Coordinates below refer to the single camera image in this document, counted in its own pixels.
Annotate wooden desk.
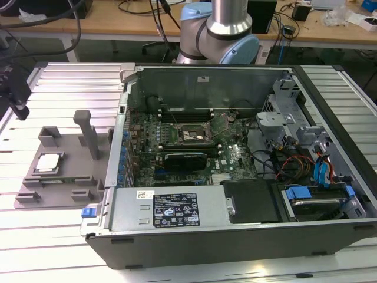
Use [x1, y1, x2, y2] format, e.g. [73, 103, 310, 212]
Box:
[0, 0, 377, 50]

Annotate flat grey device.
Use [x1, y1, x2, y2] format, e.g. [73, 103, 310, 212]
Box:
[310, 0, 347, 9]

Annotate clear plastic bag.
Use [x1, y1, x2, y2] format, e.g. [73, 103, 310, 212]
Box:
[320, 5, 353, 27]

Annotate silver CPU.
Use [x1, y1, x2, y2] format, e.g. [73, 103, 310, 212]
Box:
[35, 153, 63, 173]

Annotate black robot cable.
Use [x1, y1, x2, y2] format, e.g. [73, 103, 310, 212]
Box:
[148, 0, 181, 64]

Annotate grey parts rack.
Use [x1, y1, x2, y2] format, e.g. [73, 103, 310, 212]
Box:
[14, 110, 114, 209]

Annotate black and silver PC case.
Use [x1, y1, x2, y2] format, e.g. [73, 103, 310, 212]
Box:
[79, 63, 377, 271]

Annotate blue disk carrier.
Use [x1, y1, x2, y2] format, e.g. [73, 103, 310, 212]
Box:
[284, 185, 354, 222]

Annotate CPU socket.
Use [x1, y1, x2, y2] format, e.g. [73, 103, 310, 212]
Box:
[175, 122, 213, 144]

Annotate green motherboard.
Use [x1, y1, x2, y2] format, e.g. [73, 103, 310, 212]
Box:
[128, 110, 260, 188]

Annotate grey power supply unit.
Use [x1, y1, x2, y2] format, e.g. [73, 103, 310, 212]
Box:
[108, 186, 233, 232]

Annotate green RAM stick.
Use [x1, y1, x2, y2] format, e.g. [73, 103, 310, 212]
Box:
[39, 176, 91, 185]

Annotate silver metal drive cage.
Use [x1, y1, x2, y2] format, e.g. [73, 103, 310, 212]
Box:
[255, 77, 307, 139]

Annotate black plastic shroud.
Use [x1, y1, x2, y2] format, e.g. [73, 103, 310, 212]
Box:
[220, 179, 285, 225]

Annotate coloured power wire harness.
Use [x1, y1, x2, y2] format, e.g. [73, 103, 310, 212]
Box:
[275, 153, 315, 181]

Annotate blue flat data cable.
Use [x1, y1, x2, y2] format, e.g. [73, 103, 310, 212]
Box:
[313, 160, 324, 186]
[320, 159, 333, 189]

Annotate silver hard disk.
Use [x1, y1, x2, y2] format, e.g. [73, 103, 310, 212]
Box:
[293, 199, 347, 221]

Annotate small black box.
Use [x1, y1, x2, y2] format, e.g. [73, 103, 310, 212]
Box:
[291, 4, 312, 22]

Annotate white cardboard box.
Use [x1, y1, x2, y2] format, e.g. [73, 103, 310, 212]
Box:
[349, 11, 377, 32]

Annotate crumpled white wrapping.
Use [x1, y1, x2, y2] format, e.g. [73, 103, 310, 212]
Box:
[18, 7, 49, 26]

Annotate tall black box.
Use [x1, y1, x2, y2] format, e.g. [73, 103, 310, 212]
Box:
[249, 0, 278, 34]

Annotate black graphics card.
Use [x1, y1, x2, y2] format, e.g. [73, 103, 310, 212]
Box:
[163, 151, 208, 172]

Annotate black equipment case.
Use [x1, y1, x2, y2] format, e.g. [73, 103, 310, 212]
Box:
[0, 0, 94, 18]

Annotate silver finned chipset heatsink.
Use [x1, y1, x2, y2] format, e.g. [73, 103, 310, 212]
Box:
[211, 173, 233, 185]

